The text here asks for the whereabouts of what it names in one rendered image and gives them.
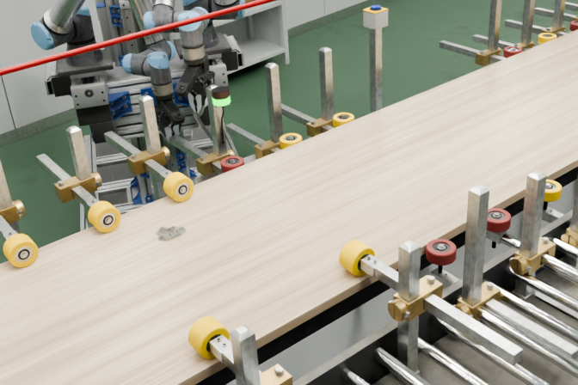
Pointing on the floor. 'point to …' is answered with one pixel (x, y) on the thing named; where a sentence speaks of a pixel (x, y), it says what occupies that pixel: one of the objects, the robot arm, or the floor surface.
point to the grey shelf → (242, 30)
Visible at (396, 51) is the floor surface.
